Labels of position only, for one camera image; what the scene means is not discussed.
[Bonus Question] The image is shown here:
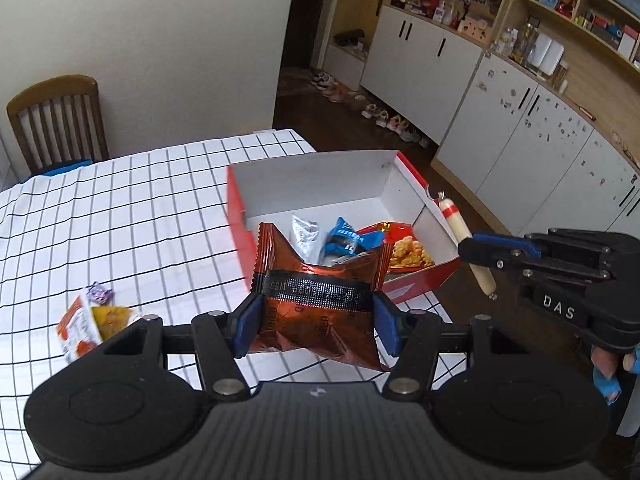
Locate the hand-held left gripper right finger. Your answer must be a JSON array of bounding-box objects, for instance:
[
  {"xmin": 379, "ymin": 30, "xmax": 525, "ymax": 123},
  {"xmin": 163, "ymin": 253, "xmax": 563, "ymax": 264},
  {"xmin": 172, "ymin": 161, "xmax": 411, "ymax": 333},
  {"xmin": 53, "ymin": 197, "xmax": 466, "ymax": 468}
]
[{"xmin": 372, "ymin": 292, "xmax": 557, "ymax": 403}]

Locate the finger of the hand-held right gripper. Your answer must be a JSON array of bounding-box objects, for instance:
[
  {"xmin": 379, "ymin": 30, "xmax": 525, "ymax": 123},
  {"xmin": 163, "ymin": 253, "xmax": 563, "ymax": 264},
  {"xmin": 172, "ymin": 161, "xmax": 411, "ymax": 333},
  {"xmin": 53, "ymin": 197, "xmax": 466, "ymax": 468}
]
[
  {"xmin": 457, "ymin": 237, "xmax": 532, "ymax": 272},
  {"xmin": 472, "ymin": 231, "xmax": 544, "ymax": 259}
]

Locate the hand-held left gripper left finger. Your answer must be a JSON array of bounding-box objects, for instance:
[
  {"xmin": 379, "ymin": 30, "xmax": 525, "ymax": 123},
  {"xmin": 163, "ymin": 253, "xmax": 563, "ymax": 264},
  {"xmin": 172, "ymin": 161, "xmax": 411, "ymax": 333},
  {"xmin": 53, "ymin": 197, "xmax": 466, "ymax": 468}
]
[{"xmin": 75, "ymin": 294, "xmax": 265, "ymax": 403}]

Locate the sausage stick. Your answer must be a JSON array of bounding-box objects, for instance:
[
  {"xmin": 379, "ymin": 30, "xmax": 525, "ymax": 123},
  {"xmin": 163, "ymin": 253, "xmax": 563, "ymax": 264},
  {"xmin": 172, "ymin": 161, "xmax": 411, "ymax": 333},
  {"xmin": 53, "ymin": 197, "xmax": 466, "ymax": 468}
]
[{"xmin": 438, "ymin": 191, "xmax": 498, "ymax": 302}]

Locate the brown snack packet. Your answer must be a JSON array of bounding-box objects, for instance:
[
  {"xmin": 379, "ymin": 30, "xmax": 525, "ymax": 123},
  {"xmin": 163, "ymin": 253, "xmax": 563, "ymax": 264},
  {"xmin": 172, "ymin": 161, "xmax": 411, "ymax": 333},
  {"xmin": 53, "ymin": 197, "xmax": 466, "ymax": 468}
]
[{"xmin": 250, "ymin": 222, "xmax": 397, "ymax": 374}]

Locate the red snack packet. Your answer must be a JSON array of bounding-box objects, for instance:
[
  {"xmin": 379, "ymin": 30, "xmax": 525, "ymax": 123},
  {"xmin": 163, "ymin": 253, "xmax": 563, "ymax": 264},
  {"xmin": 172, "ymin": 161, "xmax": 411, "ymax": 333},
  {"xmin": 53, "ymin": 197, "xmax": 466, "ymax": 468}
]
[{"xmin": 357, "ymin": 221, "xmax": 437, "ymax": 275}]

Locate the red cardboard box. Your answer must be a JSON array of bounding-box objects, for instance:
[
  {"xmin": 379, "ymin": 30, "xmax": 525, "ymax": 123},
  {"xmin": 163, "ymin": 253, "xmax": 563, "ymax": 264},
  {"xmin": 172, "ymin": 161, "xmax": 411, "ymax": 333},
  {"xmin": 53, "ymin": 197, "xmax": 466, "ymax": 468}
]
[{"xmin": 225, "ymin": 149, "xmax": 464, "ymax": 307}]

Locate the blue snack packet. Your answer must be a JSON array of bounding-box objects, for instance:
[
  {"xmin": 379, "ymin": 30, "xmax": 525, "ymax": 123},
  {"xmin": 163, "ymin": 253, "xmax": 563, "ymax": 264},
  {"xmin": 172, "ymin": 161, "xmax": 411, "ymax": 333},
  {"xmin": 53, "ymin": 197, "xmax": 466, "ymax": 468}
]
[{"xmin": 322, "ymin": 216, "xmax": 387, "ymax": 267}]

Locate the small silver snack packet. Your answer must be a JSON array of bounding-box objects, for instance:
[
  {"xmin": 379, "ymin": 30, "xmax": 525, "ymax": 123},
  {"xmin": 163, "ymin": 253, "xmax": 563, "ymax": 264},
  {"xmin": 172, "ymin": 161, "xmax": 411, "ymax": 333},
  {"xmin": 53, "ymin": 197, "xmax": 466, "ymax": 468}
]
[{"xmin": 291, "ymin": 213, "xmax": 321, "ymax": 262}]

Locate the purple candy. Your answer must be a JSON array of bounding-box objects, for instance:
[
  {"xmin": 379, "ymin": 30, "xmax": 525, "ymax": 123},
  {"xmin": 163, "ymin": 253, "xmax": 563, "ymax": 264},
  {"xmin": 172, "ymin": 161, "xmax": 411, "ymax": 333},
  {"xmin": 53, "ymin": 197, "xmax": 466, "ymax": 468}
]
[{"xmin": 85, "ymin": 282, "xmax": 116, "ymax": 306}]

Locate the white orange snack packet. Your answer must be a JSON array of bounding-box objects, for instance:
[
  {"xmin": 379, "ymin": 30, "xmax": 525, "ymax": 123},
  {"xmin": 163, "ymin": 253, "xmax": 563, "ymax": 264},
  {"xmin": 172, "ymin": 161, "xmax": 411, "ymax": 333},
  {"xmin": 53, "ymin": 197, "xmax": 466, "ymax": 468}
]
[{"xmin": 54, "ymin": 294, "xmax": 102, "ymax": 364}]

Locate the person's right hand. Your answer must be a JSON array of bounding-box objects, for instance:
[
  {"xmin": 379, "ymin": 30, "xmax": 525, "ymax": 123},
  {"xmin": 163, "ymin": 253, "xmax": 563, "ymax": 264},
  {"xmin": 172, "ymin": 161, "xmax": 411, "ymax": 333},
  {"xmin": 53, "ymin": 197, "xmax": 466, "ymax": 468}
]
[{"xmin": 590, "ymin": 344, "xmax": 640, "ymax": 407}]

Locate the white cabinet with stickers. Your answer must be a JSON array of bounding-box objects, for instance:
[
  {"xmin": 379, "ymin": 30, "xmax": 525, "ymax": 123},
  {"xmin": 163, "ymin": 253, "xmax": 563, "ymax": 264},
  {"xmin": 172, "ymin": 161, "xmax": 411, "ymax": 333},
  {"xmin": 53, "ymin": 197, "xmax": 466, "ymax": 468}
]
[{"xmin": 434, "ymin": 51, "xmax": 640, "ymax": 257}]

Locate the white checkered tablecloth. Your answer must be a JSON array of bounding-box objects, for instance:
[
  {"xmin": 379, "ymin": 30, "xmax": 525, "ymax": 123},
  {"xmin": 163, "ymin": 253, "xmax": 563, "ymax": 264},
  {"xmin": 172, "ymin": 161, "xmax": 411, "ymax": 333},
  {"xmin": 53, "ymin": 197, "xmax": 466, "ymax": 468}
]
[{"xmin": 0, "ymin": 129, "xmax": 455, "ymax": 480}]

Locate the row of shoes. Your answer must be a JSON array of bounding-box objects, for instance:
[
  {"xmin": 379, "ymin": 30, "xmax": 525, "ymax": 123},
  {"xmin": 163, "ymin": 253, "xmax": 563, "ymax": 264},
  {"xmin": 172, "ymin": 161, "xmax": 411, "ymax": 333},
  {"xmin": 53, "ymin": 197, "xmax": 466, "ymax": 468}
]
[{"xmin": 310, "ymin": 71, "xmax": 433, "ymax": 150}]

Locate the wooden shelf unit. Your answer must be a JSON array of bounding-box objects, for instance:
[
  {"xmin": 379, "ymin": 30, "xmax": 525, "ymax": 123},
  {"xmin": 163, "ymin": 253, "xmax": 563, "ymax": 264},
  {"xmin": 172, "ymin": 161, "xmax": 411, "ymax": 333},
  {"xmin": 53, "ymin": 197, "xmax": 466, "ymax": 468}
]
[{"xmin": 492, "ymin": 0, "xmax": 640, "ymax": 161}]

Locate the white standing tray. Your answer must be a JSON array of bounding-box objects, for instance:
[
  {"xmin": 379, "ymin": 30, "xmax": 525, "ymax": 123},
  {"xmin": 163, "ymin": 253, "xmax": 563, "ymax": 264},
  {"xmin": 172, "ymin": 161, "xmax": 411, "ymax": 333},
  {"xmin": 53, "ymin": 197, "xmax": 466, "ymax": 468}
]
[{"xmin": 534, "ymin": 35, "xmax": 565, "ymax": 77}]

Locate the white two-door cabinet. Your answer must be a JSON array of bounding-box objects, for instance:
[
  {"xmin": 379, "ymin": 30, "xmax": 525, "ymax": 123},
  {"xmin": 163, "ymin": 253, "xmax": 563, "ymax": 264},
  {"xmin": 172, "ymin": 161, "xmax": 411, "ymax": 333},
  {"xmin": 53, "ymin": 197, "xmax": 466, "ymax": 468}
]
[{"xmin": 359, "ymin": 4, "xmax": 487, "ymax": 147}]

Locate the clear bottle yellow liquid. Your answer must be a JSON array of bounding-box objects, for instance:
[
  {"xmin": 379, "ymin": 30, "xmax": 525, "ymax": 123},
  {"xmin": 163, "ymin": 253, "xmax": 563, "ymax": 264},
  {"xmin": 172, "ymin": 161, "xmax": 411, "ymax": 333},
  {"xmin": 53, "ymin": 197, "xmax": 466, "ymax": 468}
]
[{"xmin": 520, "ymin": 22, "xmax": 539, "ymax": 64}]

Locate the pink storage box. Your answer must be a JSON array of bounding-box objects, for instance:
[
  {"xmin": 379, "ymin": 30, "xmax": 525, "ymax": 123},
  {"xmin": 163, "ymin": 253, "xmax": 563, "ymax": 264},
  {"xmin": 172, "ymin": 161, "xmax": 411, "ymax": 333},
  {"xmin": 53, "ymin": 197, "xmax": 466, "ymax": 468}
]
[{"xmin": 457, "ymin": 17, "xmax": 492, "ymax": 44}]

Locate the white low shoe bench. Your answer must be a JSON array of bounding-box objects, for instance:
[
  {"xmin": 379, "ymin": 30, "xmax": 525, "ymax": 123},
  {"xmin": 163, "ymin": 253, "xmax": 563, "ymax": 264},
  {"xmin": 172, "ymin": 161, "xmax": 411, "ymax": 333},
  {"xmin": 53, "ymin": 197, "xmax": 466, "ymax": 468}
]
[{"xmin": 324, "ymin": 41, "xmax": 372, "ymax": 89}]

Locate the blue seat cushion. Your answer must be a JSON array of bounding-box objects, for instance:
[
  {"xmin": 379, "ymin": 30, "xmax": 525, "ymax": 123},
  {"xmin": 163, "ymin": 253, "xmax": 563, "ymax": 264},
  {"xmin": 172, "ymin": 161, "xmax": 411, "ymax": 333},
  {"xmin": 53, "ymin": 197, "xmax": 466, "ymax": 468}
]
[{"xmin": 42, "ymin": 158, "xmax": 94, "ymax": 177}]

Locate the patterned door mat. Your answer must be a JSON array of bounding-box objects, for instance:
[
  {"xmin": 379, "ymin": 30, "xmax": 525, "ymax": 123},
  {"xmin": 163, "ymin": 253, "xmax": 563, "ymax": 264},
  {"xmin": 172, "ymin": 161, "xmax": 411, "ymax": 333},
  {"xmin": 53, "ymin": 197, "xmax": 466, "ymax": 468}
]
[{"xmin": 276, "ymin": 67, "xmax": 322, "ymax": 99}]

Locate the dark entrance door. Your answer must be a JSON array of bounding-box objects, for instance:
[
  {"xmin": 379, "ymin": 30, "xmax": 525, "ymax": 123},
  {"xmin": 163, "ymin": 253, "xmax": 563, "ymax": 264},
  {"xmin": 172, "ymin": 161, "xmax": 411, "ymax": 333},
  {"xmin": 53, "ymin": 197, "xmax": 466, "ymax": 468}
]
[{"xmin": 274, "ymin": 0, "xmax": 347, "ymax": 70}]

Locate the wooden chair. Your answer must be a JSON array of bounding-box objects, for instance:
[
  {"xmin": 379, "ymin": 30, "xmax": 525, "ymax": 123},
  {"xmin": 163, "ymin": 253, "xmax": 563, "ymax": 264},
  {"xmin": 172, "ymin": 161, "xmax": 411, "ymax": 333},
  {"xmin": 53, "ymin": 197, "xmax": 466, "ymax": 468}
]
[{"xmin": 6, "ymin": 74, "xmax": 110, "ymax": 177}]

